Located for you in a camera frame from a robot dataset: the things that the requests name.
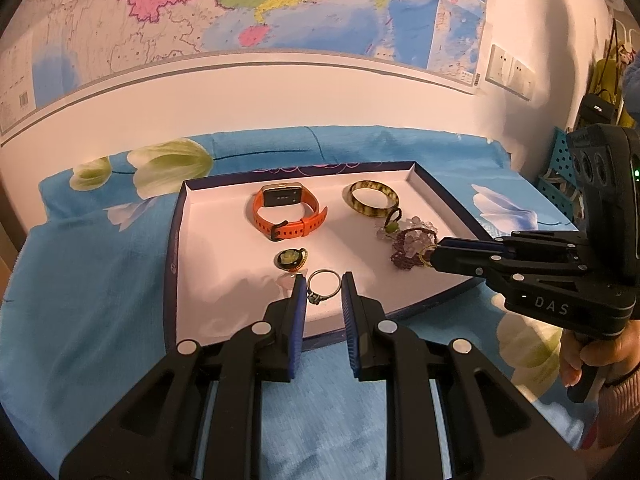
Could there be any navy box tray white inside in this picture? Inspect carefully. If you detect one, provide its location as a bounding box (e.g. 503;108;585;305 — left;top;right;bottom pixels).
162;161;495;353

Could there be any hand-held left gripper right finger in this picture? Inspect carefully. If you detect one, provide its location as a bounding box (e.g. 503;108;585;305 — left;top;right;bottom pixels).
341;271;586;480

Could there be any amber striped bangle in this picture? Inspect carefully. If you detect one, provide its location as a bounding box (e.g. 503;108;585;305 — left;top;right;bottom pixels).
348;180;399;218

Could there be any blue fluffy cloth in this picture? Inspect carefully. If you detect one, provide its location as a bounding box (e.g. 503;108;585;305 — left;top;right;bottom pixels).
620;50;640;131

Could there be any silver ring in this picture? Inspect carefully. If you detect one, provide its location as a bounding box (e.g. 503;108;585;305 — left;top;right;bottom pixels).
306;269;342;306

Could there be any person's right hand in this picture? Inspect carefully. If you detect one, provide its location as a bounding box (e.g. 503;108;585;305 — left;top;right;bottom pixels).
559;329;640;389

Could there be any blue floral bedsheet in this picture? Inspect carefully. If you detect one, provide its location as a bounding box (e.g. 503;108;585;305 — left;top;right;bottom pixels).
0;127;601;480

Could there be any colourful wall map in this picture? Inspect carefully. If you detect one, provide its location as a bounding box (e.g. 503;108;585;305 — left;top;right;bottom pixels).
0;0;489;146

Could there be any clear crystal bead bracelet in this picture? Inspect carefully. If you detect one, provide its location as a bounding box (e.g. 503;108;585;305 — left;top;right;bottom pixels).
377;215;440;242

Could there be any orange smartwatch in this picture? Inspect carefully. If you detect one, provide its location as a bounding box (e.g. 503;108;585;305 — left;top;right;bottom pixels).
252;183;329;241

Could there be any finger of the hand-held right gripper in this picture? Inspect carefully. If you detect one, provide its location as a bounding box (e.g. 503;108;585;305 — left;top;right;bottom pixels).
430;246;592;307
441;231;590;262

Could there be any white coat rack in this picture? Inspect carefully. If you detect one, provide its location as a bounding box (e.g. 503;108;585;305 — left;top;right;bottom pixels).
610;15;640;56

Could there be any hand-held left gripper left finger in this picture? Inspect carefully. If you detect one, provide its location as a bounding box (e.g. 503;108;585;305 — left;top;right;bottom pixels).
59;274;307;480

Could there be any blue perforated plastic crate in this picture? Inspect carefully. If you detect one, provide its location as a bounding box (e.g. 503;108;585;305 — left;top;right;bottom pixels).
537;127;587;221

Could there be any green bead cord pendant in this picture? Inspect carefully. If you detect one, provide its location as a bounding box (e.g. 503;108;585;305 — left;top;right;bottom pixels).
381;208;405;237

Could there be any purple bead bracelet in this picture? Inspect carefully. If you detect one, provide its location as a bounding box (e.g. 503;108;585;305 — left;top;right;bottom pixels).
390;227;441;271

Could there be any small green pendant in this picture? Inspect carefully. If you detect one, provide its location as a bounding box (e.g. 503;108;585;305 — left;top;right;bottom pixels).
274;248;308;273

